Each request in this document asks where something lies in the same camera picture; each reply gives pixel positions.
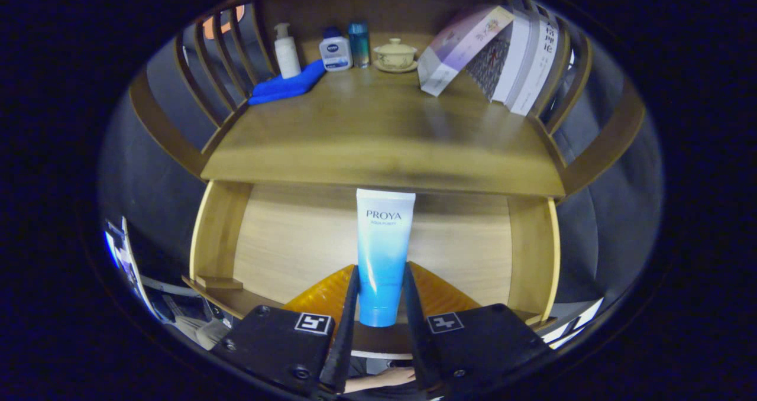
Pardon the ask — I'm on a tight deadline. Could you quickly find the wooden drawer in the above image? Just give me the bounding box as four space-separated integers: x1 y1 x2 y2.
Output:
182 179 561 354

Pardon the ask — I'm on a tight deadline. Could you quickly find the wooden cabinet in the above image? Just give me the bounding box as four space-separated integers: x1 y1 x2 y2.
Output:
129 0 646 198

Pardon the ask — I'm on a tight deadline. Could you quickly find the blue and white tube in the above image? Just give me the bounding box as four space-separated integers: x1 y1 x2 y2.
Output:
356 188 416 328

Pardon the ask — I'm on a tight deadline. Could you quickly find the white bottle with blue cap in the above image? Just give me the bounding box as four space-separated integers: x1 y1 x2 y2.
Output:
319 27 354 72

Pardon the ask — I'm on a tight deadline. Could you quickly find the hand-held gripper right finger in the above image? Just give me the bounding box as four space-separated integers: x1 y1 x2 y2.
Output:
402 261 554 397

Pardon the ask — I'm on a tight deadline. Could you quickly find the dark patterned book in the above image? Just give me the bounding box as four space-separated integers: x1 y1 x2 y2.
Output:
465 31 512 101

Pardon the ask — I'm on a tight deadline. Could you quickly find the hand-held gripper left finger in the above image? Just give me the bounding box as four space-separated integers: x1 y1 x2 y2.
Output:
212 264 361 397

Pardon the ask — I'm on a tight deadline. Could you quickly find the white pump bottle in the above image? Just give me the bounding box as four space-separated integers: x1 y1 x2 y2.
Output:
274 22 302 80

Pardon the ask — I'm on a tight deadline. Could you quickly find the teal bottle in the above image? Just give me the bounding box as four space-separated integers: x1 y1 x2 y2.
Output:
348 21 371 69

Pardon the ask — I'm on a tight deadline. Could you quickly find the blue folded cloth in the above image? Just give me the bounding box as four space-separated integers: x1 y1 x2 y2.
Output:
247 59 327 106

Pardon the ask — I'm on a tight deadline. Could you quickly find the white book with black lettering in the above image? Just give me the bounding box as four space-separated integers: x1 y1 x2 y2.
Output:
510 20 559 117

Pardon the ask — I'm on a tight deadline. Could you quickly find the wooden countertop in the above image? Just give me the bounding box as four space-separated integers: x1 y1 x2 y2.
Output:
201 31 567 198

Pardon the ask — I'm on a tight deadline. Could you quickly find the plain white book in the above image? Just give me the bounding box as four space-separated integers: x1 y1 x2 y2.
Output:
491 11 542 104

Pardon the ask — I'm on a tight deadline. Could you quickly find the black backdrop cloth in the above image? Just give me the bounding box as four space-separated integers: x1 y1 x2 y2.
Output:
98 5 663 307

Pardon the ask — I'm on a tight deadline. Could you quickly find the purple and white book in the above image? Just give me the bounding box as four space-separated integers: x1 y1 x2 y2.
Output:
418 6 515 98

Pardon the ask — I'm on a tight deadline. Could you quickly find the beige lidded teacup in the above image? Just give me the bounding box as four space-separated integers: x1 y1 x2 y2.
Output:
373 38 419 73

